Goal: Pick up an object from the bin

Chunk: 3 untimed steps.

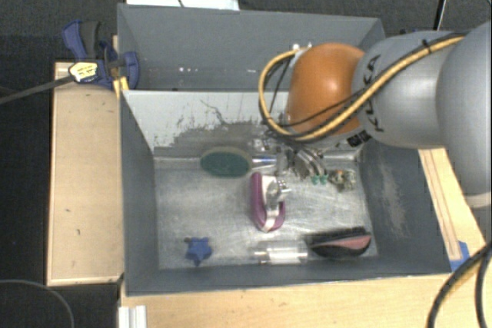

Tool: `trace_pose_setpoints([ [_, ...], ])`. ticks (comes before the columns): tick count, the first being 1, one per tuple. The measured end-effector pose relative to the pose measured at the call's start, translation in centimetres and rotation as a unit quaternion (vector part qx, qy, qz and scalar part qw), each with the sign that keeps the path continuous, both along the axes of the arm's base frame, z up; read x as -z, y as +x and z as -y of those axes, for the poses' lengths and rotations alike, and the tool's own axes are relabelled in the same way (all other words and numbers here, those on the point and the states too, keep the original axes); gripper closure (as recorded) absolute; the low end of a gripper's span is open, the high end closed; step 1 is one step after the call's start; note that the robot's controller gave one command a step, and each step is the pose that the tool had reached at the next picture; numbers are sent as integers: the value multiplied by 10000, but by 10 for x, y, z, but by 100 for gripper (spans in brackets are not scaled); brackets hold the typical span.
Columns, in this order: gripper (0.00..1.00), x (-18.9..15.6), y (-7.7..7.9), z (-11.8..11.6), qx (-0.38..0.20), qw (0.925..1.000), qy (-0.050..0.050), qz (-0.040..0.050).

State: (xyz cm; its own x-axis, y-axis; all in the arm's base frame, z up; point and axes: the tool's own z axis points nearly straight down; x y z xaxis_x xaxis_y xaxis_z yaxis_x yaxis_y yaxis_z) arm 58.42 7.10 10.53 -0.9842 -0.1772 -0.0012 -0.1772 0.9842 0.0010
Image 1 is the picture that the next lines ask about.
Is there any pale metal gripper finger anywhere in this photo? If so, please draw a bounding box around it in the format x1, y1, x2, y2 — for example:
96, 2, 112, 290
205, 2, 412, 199
264, 180, 279, 219
277, 179, 292, 205

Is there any purple and white curved object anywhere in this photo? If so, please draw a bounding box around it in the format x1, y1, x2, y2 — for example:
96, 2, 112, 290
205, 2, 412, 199
248, 171, 288, 234

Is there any dark green oval disc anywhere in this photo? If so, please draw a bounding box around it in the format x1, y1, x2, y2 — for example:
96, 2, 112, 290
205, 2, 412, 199
199, 147, 254, 179

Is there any grey metal bin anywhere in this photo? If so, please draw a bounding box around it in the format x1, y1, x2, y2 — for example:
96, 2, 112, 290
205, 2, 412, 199
116, 2, 453, 297

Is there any black and pink brush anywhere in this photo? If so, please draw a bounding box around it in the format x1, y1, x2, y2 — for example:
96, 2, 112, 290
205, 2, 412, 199
304, 226, 374, 260

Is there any blue star-shaped toy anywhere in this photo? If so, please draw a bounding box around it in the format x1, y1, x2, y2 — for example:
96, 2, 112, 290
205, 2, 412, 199
184, 236, 214, 267

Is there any pale wood flat board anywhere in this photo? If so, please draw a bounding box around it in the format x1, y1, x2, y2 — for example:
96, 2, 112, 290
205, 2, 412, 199
45, 61, 126, 287

